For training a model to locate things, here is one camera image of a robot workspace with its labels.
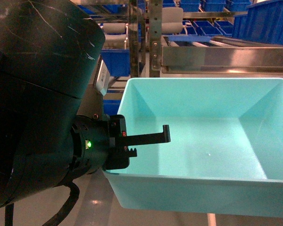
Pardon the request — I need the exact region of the teal plastic tray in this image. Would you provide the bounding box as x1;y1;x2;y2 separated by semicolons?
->
104;78;283;218

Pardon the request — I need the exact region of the stainless steel shelf rail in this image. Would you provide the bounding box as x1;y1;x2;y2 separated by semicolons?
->
161;47;283;74

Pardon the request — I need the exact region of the steel shelf upright post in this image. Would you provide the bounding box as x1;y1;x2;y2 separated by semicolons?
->
148;0;162;78

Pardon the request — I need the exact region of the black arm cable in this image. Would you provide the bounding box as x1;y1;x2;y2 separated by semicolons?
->
4;181;81;226

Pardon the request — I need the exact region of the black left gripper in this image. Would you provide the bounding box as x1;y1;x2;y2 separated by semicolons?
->
70;115;171;174

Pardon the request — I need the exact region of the large blue bin right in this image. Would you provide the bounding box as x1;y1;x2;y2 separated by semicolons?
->
232;0;283;45

